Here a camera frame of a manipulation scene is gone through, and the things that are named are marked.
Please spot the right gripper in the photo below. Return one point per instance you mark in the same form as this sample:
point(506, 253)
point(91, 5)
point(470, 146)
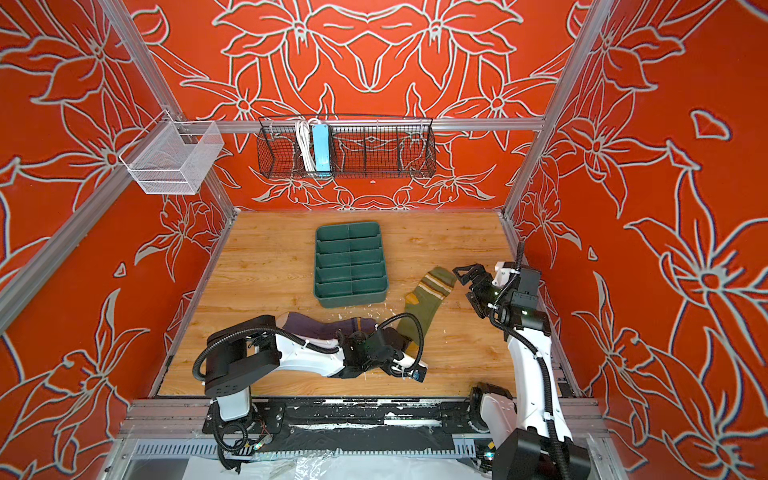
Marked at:
point(480, 289)

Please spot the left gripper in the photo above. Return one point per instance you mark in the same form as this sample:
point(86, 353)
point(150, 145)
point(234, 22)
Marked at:
point(405, 340)

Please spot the green striped sock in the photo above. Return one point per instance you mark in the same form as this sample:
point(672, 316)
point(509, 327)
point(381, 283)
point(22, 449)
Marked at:
point(423, 302)

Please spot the purple sock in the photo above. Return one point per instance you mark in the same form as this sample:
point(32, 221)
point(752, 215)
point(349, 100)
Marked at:
point(305, 326)

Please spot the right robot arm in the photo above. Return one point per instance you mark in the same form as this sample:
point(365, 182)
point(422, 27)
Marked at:
point(529, 432)

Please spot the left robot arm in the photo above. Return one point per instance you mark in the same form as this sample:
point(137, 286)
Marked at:
point(237, 357)

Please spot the green divided tray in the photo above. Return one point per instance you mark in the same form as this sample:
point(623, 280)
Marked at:
point(350, 267)

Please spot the light blue box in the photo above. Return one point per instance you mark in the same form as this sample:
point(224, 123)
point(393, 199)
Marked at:
point(321, 143)

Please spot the clear plastic bin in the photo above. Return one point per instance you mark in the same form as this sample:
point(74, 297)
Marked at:
point(174, 158)

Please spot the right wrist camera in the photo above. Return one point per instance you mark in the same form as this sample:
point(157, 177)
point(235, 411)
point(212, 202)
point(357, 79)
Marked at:
point(505, 271)

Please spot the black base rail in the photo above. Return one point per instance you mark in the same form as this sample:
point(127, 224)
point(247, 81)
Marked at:
point(388, 425)

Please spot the black wire basket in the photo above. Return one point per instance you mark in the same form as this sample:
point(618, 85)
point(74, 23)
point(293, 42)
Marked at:
point(373, 147)

